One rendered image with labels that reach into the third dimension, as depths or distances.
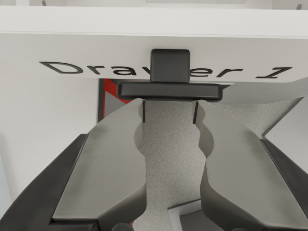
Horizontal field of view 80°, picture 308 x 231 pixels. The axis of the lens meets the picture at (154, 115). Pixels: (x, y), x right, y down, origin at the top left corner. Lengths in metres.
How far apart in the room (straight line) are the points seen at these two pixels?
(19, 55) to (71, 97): 0.13
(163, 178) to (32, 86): 0.87
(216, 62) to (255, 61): 0.03
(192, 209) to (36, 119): 0.95
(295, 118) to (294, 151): 0.18
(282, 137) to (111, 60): 1.11
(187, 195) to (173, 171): 0.15
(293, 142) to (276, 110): 0.19
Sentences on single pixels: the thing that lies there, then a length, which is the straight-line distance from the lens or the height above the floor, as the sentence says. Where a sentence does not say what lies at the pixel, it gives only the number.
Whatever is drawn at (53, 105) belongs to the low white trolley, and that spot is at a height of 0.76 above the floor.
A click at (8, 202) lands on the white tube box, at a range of 0.36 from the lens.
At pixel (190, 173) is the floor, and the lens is 1.09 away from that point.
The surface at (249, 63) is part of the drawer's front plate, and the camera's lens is 0.18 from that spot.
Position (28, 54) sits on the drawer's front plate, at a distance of 0.19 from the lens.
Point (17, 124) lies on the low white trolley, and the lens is 0.35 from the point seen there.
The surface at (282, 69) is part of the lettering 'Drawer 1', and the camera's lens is 0.21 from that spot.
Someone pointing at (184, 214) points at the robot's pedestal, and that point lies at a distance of 1.14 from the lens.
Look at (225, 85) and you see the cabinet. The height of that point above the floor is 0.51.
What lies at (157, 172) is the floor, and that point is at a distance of 1.07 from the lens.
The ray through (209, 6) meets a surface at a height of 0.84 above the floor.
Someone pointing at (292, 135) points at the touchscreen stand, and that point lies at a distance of 1.23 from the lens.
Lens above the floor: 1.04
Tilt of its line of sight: 87 degrees down
